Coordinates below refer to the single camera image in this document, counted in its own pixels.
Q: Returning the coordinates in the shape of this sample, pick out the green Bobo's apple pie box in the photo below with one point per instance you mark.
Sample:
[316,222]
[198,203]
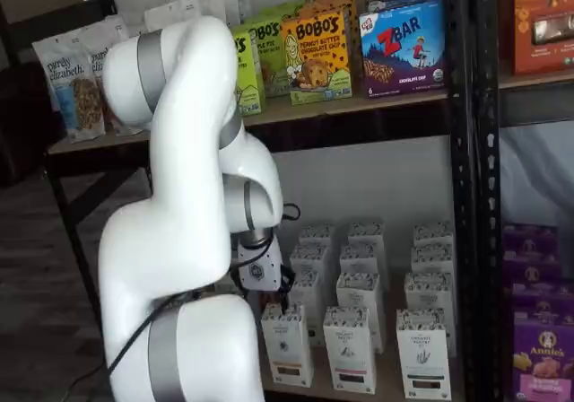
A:
[269,61]
[298,8]
[251,79]

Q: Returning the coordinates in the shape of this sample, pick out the dark brown furniture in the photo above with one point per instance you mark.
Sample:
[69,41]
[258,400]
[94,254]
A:
[22,119]

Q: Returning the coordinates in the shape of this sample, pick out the black metal wood shelf rack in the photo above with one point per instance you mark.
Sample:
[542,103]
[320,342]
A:
[359,121]
[489,195]

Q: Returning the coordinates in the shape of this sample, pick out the white box yellow strip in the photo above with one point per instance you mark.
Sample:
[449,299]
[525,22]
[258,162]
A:
[309,258]
[316,236]

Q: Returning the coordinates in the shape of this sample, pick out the yellow Bobo's peanut butter box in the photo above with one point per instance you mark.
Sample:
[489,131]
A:
[343,0]
[316,56]

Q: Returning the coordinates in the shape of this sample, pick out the blue Z Bar box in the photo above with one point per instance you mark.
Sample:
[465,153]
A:
[403,2]
[401,49]

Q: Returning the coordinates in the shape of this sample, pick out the white botanical illustrated book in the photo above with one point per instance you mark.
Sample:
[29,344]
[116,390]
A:
[287,348]

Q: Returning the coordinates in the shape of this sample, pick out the white box dark strip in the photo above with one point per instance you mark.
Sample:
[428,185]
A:
[423,357]
[428,291]
[432,235]
[431,259]

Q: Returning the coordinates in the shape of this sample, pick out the white box pink strip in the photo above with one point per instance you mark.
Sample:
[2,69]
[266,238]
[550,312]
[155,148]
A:
[365,233]
[361,290]
[362,258]
[350,352]

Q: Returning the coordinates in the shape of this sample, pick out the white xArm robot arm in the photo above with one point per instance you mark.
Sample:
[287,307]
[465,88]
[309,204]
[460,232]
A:
[188,151]

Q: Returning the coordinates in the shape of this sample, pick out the orange label granola bag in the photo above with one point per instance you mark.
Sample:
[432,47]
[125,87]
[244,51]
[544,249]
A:
[98,61]

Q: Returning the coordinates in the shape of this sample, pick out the blue label granola bag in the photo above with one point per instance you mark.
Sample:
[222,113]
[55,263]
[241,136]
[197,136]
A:
[67,83]

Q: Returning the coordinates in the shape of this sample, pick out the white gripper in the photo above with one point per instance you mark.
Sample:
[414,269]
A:
[260,267]

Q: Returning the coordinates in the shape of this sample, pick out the orange snack box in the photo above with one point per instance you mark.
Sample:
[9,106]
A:
[542,20]

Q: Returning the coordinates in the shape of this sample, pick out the white plastic sheet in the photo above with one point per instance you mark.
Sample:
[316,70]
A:
[538,173]

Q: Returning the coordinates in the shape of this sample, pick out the purple Annie's snack box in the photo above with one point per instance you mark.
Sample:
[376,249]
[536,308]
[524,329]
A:
[540,298]
[529,240]
[542,366]
[536,273]

